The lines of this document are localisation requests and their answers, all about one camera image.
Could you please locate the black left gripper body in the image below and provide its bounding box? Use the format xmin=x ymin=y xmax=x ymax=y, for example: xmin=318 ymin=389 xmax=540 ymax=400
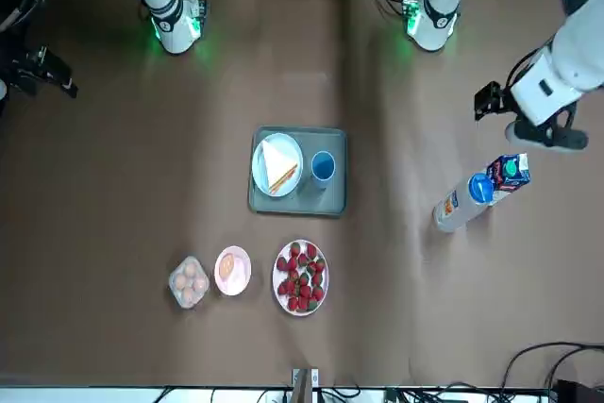
xmin=490 ymin=85 xmax=516 ymax=117

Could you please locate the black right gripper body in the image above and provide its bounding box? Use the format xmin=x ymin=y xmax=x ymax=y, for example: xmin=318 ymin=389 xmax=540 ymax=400
xmin=0 ymin=45 xmax=54 ymax=92

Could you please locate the blue white milk carton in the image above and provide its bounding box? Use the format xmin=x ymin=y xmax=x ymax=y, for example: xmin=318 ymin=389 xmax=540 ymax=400
xmin=485 ymin=153 xmax=532 ymax=209

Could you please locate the triangular sandwich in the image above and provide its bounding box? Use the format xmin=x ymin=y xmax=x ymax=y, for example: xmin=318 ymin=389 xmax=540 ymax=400
xmin=261 ymin=137 xmax=299 ymax=192

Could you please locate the blue cup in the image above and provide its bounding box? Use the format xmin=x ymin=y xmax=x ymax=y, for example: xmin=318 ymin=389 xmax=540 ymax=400
xmin=310 ymin=150 xmax=337 ymax=193

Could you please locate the grey tray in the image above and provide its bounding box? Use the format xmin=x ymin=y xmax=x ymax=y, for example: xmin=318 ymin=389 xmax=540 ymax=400
xmin=247 ymin=126 xmax=349 ymax=220

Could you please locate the white round plate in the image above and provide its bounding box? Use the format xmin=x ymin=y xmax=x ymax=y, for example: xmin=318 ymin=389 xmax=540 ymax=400
xmin=251 ymin=132 xmax=304 ymax=198

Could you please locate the white plate with strawberries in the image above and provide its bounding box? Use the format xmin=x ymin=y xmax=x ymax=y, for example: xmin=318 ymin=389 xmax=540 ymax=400
xmin=272 ymin=239 xmax=330 ymax=317

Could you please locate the clear water bottle blue cap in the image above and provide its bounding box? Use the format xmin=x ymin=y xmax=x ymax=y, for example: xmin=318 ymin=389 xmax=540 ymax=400
xmin=432 ymin=172 xmax=495 ymax=234

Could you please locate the clear plastic egg box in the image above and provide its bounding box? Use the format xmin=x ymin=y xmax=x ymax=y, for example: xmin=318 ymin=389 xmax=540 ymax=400
xmin=168 ymin=255 xmax=210 ymax=311

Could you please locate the small white bowl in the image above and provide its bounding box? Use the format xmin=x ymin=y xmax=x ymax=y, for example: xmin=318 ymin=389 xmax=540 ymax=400
xmin=213 ymin=245 xmax=252 ymax=297

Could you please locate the black cable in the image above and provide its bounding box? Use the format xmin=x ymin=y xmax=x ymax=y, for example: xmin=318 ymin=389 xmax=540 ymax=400
xmin=499 ymin=340 xmax=604 ymax=403

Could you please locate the aluminium camera post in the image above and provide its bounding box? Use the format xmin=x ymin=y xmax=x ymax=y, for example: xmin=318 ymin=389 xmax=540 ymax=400
xmin=291 ymin=366 xmax=321 ymax=403

